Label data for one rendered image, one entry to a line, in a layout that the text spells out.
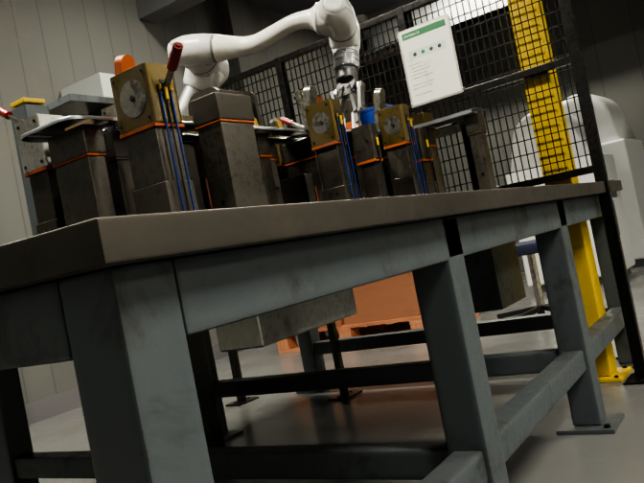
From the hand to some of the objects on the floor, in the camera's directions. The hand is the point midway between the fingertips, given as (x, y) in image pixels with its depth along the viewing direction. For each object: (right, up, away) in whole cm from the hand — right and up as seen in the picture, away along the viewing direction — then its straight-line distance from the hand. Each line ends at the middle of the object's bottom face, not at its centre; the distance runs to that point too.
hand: (348, 126), depth 239 cm
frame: (-14, -109, -31) cm, 114 cm away
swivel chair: (+122, -87, +186) cm, 239 cm away
